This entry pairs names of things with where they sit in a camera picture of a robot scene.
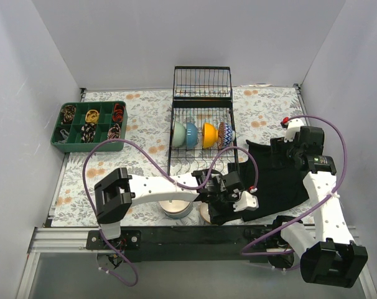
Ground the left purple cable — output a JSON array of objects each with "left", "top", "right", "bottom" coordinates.
[{"left": 82, "top": 138, "right": 259, "bottom": 287}]

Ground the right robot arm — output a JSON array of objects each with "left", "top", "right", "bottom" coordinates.
[{"left": 271, "top": 119, "right": 368, "bottom": 288}]

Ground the orange rimmed white bowl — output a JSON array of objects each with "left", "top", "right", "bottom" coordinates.
[{"left": 200, "top": 203, "right": 211, "bottom": 224}]

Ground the floral black rolled tie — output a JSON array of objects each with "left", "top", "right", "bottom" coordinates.
[{"left": 81, "top": 123, "right": 96, "bottom": 143}]

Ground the pale green bowl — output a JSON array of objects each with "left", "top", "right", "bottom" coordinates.
[{"left": 172, "top": 121, "right": 186, "bottom": 148}]

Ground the orange navy rolled tie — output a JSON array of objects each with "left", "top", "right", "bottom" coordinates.
[{"left": 112, "top": 103, "right": 125, "bottom": 123}]

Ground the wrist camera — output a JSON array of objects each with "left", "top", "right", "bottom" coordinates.
[
  {"left": 233, "top": 187, "right": 259, "bottom": 212},
  {"left": 281, "top": 117, "right": 304, "bottom": 143}
]

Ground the black wire dish rack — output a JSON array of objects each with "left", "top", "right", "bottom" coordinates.
[{"left": 167, "top": 66, "right": 237, "bottom": 175}]

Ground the green plastic organizer tray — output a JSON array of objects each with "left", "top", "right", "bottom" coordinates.
[{"left": 50, "top": 101, "right": 128, "bottom": 153}]

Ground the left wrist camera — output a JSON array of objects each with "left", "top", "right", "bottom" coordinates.
[{"left": 233, "top": 187, "right": 259, "bottom": 212}]

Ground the yellow bowl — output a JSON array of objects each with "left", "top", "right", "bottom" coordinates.
[{"left": 202, "top": 123, "right": 218, "bottom": 149}]

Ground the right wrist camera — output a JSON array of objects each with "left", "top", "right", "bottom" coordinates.
[{"left": 281, "top": 117, "right": 304, "bottom": 143}]

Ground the pink floral rolled tie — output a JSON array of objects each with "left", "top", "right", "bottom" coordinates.
[{"left": 107, "top": 123, "right": 121, "bottom": 140}]

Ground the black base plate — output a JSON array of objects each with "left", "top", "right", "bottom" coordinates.
[{"left": 85, "top": 225, "right": 309, "bottom": 264}]

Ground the floral table cloth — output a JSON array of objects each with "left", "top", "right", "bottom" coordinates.
[{"left": 51, "top": 87, "right": 303, "bottom": 227}]

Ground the brown patterned rolled tie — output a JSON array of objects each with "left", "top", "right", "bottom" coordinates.
[{"left": 61, "top": 105, "right": 77, "bottom": 125}]

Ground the black cloth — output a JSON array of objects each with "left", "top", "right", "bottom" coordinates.
[{"left": 226, "top": 140, "right": 309, "bottom": 222}]

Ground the grey rolled tie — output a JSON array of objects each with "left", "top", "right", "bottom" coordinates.
[{"left": 54, "top": 128, "right": 69, "bottom": 144}]

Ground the light blue bowl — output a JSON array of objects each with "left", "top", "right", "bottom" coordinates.
[{"left": 162, "top": 205, "right": 193, "bottom": 219}]

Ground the yellow patterned rolled tie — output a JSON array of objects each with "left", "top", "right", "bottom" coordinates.
[{"left": 85, "top": 109, "right": 100, "bottom": 124}]

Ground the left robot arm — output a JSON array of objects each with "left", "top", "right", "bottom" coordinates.
[{"left": 94, "top": 168, "right": 252, "bottom": 249}]

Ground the blue zigzag patterned bowl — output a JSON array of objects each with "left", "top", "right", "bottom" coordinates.
[{"left": 217, "top": 122, "right": 235, "bottom": 150}]

